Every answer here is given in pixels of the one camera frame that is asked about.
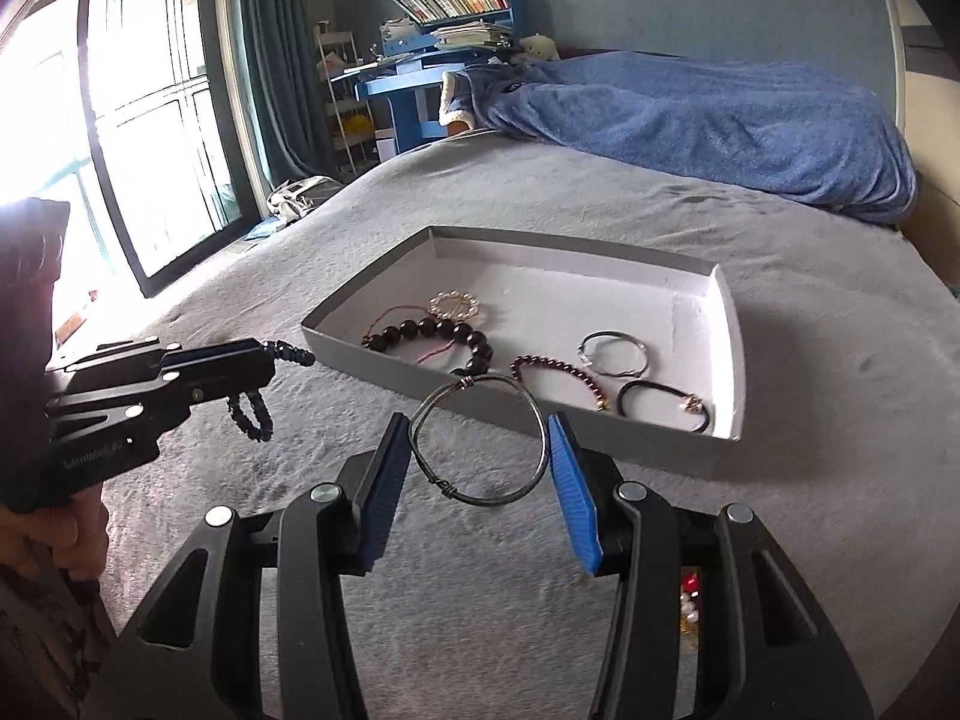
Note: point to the left hand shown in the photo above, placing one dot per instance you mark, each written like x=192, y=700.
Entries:
x=75, y=535

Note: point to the white shelf rack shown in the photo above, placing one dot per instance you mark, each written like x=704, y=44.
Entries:
x=349, y=118

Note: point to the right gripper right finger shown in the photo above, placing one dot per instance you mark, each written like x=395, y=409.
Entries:
x=584, y=482

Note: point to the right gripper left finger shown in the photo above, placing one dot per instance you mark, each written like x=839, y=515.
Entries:
x=379, y=491

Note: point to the blue blanket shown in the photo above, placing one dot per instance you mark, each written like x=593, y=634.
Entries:
x=786, y=129

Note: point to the grey bag on floor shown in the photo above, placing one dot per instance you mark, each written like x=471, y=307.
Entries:
x=293, y=200

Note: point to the dark wire bangle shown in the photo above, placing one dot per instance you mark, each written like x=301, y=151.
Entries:
x=481, y=440

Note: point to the white plush toy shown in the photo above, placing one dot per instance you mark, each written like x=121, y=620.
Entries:
x=535, y=48

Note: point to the teal curtain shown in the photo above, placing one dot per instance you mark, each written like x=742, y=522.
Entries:
x=280, y=64

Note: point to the grey bedspread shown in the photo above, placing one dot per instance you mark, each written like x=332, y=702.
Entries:
x=849, y=451

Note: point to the silver bangle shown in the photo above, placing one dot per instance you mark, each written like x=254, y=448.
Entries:
x=614, y=354

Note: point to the red bead gold tassel charm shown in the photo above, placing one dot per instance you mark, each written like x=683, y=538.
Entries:
x=690, y=607

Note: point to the cream wardrobe with grey stripes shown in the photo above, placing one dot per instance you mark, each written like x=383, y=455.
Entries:
x=926, y=110

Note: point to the window with black frame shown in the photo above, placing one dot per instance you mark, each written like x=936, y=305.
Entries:
x=120, y=109

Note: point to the blue wooden desk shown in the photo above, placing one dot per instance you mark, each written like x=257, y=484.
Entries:
x=411, y=65

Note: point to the stack of papers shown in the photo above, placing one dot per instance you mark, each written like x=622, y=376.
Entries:
x=473, y=35

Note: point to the grey cardboard tray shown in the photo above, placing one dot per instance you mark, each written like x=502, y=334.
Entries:
x=540, y=295

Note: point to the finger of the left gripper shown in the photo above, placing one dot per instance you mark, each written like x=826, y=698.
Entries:
x=194, y=376

